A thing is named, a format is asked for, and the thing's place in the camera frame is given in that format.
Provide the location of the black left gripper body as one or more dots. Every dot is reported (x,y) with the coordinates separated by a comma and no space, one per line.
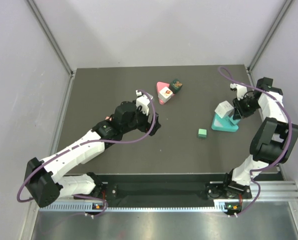
(142,122)

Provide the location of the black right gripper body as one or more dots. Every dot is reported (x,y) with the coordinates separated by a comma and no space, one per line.
(246,106)

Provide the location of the teal cube charger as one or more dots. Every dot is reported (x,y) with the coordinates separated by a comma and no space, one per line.
(234,121)

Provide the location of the grey white cube adapter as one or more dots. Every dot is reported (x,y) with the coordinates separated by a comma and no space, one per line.
(224,109)

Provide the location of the teal triangular power strip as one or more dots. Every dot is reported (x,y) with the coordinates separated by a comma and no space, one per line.
(223,124)

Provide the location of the white tiger cube adapter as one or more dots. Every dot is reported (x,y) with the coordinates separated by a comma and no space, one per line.
(164,95)

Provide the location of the mint green cube charger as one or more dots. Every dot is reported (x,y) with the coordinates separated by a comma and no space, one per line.
(202,133)

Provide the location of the pink triangular power strip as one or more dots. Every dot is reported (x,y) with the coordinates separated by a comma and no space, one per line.
(161,85)

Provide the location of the dark green cube adapter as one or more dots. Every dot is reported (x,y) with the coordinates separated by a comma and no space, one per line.
(175,86)

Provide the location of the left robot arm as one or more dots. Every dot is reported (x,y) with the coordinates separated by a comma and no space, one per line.
(47,180)

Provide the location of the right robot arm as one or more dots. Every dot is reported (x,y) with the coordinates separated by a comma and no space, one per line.
(275,138)

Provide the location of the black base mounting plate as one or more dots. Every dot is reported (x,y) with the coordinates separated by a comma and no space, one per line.
(167,190)

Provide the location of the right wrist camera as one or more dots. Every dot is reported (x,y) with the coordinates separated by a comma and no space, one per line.
(240,90)

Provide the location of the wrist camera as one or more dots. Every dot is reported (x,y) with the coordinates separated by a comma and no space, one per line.
(143,102)
(240,90)

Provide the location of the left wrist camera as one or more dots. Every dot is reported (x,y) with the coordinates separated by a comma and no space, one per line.
(143,102)

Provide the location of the slotted cable duct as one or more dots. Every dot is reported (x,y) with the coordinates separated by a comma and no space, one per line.
(88,206)

